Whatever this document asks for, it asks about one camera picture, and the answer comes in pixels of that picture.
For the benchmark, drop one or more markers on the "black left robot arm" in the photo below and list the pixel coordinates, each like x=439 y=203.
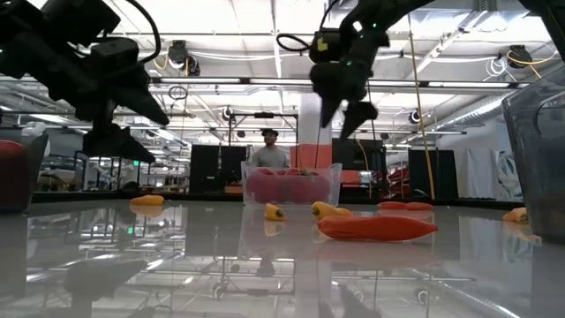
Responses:
x=22 y=44

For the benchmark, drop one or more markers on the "person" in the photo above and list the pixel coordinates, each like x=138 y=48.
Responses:
x=270 y=156

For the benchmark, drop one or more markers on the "black monitor screen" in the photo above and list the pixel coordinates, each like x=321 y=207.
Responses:
x=353 y=154

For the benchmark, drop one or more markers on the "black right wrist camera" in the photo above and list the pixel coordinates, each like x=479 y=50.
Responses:
x=331 y=53

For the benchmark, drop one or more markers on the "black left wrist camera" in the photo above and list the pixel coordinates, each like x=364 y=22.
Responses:
x=115 y=52

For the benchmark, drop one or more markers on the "orange chili pepper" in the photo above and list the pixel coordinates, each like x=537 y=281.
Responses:
x=275 y=213
x=147 y=200
x=329 y=210
x=516 y=215

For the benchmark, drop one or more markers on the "red chili pepper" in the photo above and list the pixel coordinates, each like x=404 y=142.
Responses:
x=390 y=205
x=375 y=228
x=419 y=206

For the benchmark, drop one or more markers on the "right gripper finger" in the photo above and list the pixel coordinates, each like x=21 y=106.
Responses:
x=329 y=110
x=355 y=117

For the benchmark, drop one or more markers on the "white hanging sheet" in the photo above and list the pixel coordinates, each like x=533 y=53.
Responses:
x=476 y=172

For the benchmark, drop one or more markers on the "clear plastic bin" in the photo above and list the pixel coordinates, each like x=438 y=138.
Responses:
x=336 y=194

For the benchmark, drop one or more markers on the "grey translucent plastic bin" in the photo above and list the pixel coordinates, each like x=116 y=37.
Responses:
x=39 y=168
x=543 y=185

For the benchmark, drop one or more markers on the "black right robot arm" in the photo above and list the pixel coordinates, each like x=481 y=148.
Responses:
x=379 y=13

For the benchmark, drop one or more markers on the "black partition panel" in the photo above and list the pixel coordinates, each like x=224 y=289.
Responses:
x=205 y=168
x=441 y=174

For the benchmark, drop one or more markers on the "black aluminium table frame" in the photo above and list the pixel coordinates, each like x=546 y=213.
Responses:
x=198 y=195

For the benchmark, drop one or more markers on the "white blue patterned cloth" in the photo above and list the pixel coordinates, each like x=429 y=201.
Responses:
x=510 y=176

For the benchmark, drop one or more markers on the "small orange box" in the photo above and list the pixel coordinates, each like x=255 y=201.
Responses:
x=233 y=189

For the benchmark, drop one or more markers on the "white orange building column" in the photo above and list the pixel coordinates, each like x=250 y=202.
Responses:
x=309 y=132

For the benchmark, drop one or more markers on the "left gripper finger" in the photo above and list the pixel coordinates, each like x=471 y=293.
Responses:
x=119 y=146
x=145 y=108

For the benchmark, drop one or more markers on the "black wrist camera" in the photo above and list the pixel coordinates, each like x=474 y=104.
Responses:
x=115 y=52
x=331 y=53

